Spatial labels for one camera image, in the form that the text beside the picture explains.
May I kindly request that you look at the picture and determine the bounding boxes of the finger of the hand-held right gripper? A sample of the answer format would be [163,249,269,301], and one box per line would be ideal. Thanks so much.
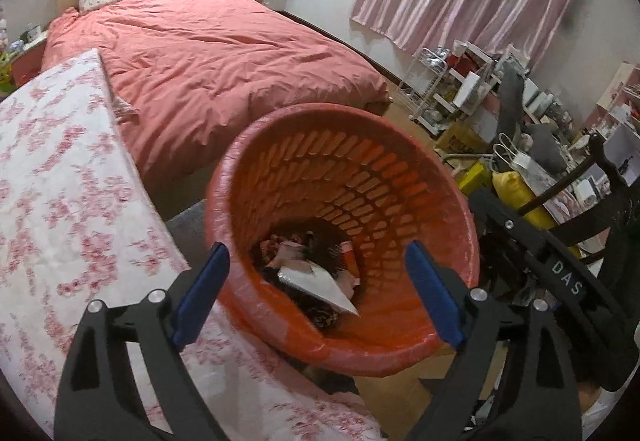
[587,133,640,234]
[469,190,551,272]

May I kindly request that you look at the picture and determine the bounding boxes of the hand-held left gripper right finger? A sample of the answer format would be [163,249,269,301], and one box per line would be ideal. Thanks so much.
[400,241,583,441]

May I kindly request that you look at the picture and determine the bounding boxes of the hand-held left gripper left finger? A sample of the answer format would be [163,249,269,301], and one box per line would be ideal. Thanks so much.
[54,242,232,441]

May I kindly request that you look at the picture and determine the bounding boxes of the orange plastic basket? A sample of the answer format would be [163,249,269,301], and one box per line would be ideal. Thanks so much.
[205,103,481,377]

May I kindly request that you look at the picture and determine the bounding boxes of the person's right forearm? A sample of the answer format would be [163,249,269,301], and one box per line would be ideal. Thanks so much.
[575,371,632,441]

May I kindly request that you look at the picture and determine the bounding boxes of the yellow bag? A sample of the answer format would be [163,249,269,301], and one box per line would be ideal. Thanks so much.
[491,170,557,228]

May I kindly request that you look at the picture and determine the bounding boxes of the white paper bag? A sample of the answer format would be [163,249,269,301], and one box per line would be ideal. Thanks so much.
[492,133,532,172]

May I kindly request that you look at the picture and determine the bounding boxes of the pink shelf unit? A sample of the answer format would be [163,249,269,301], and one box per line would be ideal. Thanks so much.
[594,62,640,124]

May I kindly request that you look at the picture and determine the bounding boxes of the yellow cardboard box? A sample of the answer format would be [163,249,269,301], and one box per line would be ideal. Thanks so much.
[439,123,490,154]

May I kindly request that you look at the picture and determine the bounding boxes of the black office chair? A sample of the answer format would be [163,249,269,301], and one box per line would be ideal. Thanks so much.
[496,62,567,176]

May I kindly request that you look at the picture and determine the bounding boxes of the floral tablecloth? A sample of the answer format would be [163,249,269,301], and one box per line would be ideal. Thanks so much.
[0,48,386,441]

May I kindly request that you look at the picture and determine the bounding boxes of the bed with coral duvet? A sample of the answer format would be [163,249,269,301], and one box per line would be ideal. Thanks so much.
[40,0,392,194]

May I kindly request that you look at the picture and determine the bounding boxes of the red nightstand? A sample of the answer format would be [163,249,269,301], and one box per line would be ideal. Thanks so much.
[9,31,49,88]

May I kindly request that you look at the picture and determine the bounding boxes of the white wire rack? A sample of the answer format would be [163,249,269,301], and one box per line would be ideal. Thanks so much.
[400,45,502,134]

